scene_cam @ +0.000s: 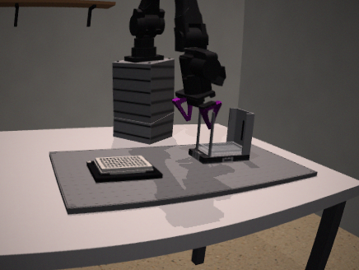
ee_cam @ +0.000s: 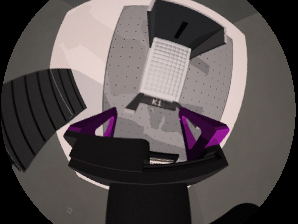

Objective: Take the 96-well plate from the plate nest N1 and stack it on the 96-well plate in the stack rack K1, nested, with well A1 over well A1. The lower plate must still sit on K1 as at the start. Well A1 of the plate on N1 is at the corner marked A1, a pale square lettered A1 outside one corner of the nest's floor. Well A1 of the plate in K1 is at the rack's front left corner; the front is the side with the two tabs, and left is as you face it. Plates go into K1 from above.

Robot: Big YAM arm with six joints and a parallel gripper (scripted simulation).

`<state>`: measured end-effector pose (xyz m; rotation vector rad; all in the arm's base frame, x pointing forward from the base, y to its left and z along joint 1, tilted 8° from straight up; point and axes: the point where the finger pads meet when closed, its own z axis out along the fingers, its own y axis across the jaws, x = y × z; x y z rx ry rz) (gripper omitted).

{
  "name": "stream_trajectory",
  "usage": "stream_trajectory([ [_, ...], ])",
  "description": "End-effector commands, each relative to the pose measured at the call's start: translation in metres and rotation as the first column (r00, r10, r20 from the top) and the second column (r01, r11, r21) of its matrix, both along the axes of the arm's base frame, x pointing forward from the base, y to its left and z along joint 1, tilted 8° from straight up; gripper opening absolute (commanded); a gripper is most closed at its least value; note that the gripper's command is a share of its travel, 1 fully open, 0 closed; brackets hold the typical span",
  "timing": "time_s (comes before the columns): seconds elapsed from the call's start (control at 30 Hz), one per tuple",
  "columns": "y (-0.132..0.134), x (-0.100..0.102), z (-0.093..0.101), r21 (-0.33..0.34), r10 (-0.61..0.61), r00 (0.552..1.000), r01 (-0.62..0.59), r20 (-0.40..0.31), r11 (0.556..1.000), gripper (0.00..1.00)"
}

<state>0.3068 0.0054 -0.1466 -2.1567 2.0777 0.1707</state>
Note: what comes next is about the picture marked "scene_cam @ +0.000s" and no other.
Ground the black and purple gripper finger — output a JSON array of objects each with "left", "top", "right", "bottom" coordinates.
[
  {"left": 198, "top": 100, "right": 221, "bottom": 129},
  {"left": 172, "top": 97, "right": 193, "bottom": 122}
]

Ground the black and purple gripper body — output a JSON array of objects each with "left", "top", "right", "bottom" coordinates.
[{"left": 175, "top": 75, "right": 217, "bottom": 109}]

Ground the white well plate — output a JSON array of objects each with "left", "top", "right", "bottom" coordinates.
[{"left": 198, "top": 142, "right": 242, "bottom": 156}]

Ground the beige well plate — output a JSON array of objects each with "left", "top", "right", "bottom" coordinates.
[{"left": 94, "top": 156, "right": 153, "bottom": 175}]

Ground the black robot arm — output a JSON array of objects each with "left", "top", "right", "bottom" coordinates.
[{"left": 124, "top": 0, "right": 226, "bottom": 94}]

